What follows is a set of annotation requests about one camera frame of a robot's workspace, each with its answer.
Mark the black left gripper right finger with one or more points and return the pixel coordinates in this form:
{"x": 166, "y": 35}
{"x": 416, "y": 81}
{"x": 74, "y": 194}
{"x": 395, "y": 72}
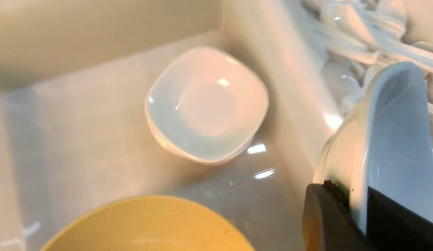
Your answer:
{"x": 392, "y": 227}

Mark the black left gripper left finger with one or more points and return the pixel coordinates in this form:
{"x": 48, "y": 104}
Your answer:
{"x": 327, "y": 224}

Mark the white square sauce dish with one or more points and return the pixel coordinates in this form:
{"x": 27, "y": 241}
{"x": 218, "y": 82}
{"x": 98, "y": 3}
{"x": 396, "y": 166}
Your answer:
{"x": 384, "y": 144}

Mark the stack of white sauce dishes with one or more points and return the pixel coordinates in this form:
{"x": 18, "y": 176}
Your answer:
{"x": 206, "y": 106}

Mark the pile of white spoons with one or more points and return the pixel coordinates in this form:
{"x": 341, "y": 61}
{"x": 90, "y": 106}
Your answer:
{"x": 360, "y": 38}

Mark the large white plastic tub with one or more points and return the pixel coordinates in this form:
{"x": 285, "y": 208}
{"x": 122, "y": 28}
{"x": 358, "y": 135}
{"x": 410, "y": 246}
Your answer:
{"x": 74, "y": 75}

